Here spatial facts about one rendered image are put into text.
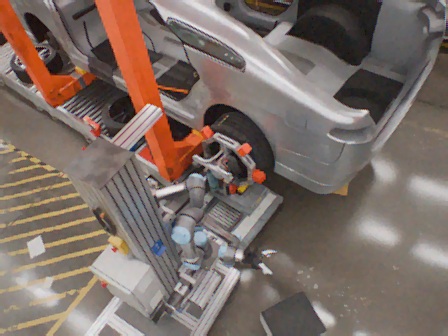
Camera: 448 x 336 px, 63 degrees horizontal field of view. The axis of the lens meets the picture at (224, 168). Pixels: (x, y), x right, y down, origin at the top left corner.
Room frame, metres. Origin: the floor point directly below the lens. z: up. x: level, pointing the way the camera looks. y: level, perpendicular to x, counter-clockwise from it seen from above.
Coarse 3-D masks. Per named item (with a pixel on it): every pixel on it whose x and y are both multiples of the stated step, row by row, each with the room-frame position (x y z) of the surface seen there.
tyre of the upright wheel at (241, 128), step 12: (228, 120) 2.22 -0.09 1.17; (240, 120) 2.19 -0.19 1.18; (216, 132) 2.19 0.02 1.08; (228, 132) 2.09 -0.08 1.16; (240, 132) 2.06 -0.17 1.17; (252, 132) 2.07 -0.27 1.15; (252, 144) 1.97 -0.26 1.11; (264, 144) 2.00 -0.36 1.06; (252, 156) 1.93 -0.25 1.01; (264, 156) 1.92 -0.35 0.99; (264, 168) 1.88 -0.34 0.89
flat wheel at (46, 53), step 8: (40, 48) 4.94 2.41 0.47; (48, 48) 4.86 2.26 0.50; (16, 56) 4.76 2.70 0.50; (40, 56) 4.72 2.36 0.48; (48, 56) 4.92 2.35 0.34; (56, 56) 4.66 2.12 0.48; (16, 64) 4.56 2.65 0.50; (48, 64) 4.49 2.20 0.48; (56, 64) 4.58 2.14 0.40; (16, 72) 4.45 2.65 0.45; (24, 72) 4.38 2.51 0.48; (56, 72) 4.53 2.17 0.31; (24, 80) 4.41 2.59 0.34; (32, 80) 4.38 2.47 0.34
